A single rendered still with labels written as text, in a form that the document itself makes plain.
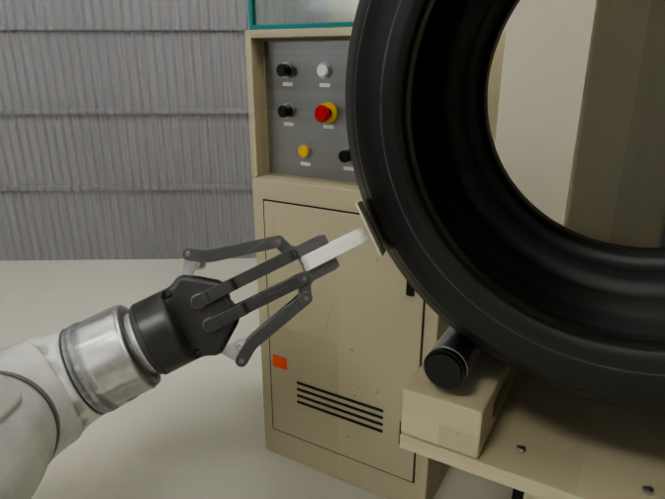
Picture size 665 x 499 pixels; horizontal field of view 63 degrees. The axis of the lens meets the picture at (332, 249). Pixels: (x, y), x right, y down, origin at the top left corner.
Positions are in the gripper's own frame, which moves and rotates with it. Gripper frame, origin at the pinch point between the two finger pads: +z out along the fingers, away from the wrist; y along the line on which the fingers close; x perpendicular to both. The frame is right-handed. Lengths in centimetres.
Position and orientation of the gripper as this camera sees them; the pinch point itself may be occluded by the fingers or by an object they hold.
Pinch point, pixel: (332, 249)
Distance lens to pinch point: 54.9
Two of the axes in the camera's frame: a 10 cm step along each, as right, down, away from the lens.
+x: 1.4, -0.1, -9.9
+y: 4.3, 9.0, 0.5
